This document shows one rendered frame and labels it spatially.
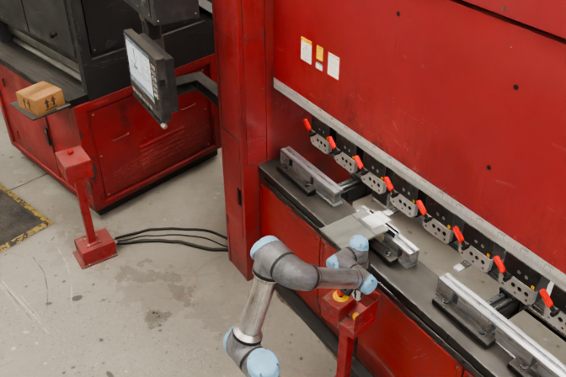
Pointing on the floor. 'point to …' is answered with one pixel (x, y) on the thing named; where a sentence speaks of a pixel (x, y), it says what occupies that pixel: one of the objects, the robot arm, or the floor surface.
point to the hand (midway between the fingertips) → (355, 299)
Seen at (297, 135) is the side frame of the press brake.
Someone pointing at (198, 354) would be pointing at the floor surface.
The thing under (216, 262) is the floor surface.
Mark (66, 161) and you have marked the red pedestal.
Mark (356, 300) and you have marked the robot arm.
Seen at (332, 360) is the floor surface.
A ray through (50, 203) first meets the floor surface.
